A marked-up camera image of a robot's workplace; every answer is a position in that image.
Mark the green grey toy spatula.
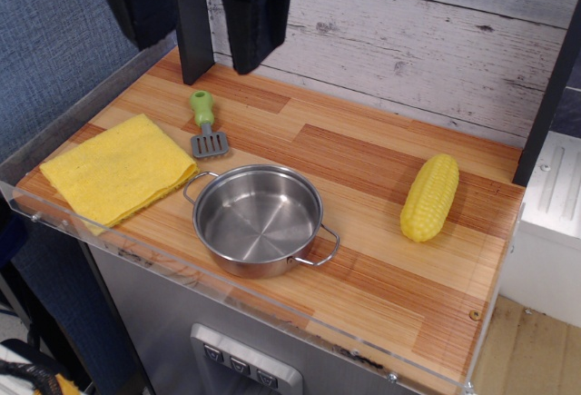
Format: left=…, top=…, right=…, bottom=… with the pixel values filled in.
left=190, top=90, right=230, bottom=159

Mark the yellow cloth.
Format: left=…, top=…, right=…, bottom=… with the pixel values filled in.
left=40, top=114, right=199, bottom=236

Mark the stainless steel pot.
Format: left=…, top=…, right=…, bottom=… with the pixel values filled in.
left=182, top=164, right=340, bottom=279

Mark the yellow plastic corn cob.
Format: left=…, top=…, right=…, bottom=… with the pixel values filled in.
left=399, top=153, right=459, bottom=242

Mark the clear acrylic edge guard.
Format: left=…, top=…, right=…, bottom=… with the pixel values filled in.
left=1, top=52, right=524, bottom=394

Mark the silver toy fridge cabinet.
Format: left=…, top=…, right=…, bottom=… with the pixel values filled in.
left=90, top=247, right=412, bottom=394

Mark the silver dispenser button panel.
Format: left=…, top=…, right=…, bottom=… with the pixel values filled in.
left=190, top=323, right=303, bottom=394

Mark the black yellow bag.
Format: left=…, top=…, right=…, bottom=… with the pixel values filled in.
left=1, top=339, right=84, bottom=394

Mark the white ribbed appliance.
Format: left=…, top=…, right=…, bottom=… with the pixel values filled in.
left=499, top=132, right=580, bottom=327

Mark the black left upright post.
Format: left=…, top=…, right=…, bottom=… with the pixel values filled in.
left=176, top=0, right=214, bottom=85

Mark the black upright post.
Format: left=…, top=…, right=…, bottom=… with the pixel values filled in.
left=512, top=0, right=580, bottom=187
left=176, top=0, right=214, bottom=85

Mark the black right upright post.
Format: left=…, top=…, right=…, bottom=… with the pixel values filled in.
left=512, top=0, right=580, bottom=187

